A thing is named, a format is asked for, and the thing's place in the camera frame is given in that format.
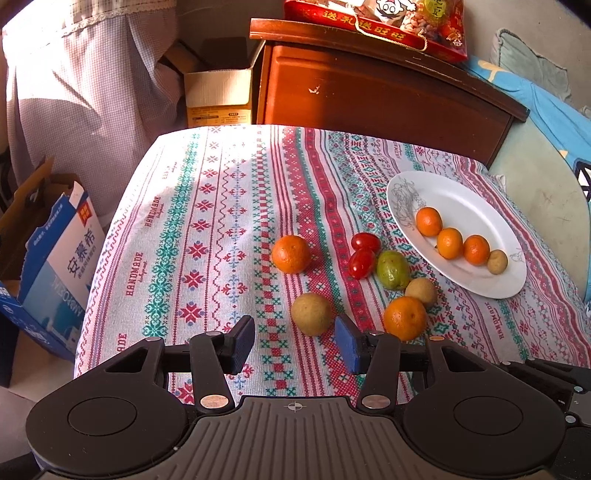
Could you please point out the green jujube fruit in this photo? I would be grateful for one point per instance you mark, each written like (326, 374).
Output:
(393, 269)

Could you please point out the small orange mandarin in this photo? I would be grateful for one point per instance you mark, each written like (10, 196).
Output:
(476, 249)
(429, 221)
(449, 243)

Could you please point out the red cherry tomato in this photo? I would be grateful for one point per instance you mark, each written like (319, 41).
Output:
(361, 263)
(365, 241)

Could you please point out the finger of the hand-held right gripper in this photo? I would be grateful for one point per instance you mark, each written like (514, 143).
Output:
(545, 374)

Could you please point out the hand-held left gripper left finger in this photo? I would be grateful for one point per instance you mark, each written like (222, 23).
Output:
(242, 339)

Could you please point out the blue printed blanket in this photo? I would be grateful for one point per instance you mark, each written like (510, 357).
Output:
(549, 110)

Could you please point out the checked pale curtain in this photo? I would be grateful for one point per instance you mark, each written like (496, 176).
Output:
(78, 92)

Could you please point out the patterned red green tablecloth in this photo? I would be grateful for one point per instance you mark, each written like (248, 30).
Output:
(207, 240)

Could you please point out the red snack gift bag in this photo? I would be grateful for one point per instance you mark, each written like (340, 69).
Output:
(397, 23)

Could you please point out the blue white milk carton box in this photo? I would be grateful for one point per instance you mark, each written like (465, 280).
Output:
(60, 272)

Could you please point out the open yellow cardboard box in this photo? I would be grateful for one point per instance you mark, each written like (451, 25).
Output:
(217, 99)

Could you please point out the large orange mandarin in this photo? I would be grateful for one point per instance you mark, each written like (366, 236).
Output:
(291, 253)
(405, 318)

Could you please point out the brown cardboard box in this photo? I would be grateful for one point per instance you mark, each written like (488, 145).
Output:
(23, 221)

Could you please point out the wooden nightstand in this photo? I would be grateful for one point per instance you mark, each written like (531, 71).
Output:
(369, 92)

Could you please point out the pale green bed sheet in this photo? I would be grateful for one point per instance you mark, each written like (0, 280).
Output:
(540, 194)

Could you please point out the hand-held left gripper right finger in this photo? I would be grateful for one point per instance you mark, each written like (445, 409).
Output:
(348, 344)

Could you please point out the small brown longan fruit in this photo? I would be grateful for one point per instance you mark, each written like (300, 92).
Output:
(497, 261)

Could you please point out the grey green cushion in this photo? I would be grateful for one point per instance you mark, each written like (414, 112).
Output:
(526, 55)

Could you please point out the white plate with rose print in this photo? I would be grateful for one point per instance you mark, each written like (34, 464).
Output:
(466, 277)

